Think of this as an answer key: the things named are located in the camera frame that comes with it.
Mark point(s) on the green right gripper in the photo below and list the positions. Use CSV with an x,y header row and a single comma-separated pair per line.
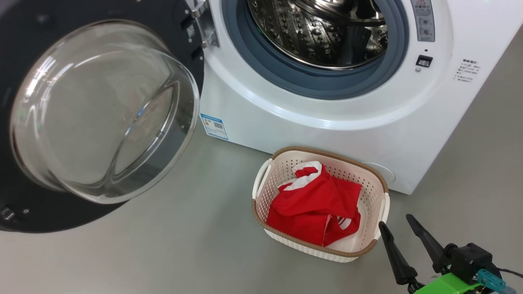
x,y
449,286

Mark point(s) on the red and white garment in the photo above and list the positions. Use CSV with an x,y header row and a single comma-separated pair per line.
x,y
314,208

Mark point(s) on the black round glass washer door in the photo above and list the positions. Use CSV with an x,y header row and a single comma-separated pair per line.
x,y
102,114

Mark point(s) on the cream perforated laundry basket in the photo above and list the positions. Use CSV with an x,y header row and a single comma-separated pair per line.
x,y
367,192

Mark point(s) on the white washing machine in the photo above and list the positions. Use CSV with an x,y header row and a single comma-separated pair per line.
x,y
327,118

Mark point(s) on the grey warning sticker on washer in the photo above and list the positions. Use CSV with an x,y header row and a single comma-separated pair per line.
x,y
423,20

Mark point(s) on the blue energy label sticker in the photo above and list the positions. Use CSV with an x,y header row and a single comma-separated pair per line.
x,y
214,127

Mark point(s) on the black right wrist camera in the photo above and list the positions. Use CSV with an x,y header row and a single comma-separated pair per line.
x,y
470,259

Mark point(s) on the teal right camera connector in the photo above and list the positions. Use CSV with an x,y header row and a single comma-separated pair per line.
x,y
490,281

